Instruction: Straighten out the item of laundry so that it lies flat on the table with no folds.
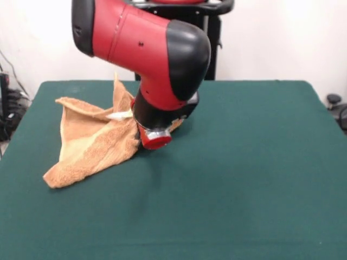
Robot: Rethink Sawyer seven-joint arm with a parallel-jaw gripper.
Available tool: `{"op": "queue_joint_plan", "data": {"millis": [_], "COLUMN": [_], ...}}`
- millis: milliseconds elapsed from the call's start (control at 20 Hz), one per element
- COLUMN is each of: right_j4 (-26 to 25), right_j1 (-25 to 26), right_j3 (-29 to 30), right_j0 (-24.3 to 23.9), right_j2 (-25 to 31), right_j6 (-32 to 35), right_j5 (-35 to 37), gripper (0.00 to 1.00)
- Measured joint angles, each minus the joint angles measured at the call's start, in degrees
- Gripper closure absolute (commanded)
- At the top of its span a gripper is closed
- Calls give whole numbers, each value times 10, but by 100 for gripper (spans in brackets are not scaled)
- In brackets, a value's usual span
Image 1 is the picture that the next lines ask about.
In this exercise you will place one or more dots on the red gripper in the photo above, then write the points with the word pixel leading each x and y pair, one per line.
pixel 155 142

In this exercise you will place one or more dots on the orange terry towel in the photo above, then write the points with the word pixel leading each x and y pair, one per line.
pixel 89 146

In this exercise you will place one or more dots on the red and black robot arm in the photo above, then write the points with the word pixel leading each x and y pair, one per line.
pixel 151 54

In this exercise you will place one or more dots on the red robot base disc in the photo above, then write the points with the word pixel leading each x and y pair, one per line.
pixel 176 1

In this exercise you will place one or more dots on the dark green table cloth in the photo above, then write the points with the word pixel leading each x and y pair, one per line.
pixel 244 203

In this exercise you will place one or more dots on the black electrical box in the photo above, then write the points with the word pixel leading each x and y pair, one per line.
pixel 3 89

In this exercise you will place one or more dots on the black office chair base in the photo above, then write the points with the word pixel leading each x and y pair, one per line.
pixel 334 98

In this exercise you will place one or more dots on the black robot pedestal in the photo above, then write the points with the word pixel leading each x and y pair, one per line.
pixel 214 32

